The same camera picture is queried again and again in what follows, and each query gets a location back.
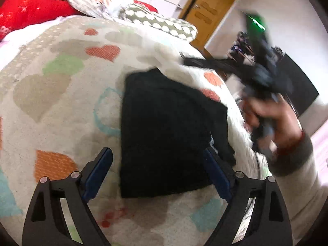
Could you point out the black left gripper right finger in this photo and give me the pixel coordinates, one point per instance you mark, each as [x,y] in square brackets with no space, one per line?
[256,213]

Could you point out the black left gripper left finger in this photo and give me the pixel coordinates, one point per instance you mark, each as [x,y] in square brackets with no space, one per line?
[45,222]

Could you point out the black pants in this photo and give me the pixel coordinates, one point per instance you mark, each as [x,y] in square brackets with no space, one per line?
[165,128]

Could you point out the right forearm grey sleeve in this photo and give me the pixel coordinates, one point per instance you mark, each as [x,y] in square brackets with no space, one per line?
[304,195]

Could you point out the right hand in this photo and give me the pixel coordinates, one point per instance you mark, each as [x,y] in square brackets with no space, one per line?
[287,129]

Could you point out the white shelf unit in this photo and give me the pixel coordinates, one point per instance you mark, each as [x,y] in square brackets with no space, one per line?
[240,52]

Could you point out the black television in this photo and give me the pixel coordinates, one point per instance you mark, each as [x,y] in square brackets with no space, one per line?
[302,93]

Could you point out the wooden door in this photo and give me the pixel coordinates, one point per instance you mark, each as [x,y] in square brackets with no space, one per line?
[205,15]

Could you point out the olive white patterned pillow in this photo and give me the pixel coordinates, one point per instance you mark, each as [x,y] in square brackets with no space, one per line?
[180,28]

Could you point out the heart patterned quilt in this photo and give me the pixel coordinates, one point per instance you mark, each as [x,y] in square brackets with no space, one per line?
[61,104]

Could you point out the white bed sheet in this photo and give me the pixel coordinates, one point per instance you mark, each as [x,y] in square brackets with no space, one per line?
[16,40]

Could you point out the red long pillow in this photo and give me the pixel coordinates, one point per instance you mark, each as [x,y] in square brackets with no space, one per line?
[18,14]

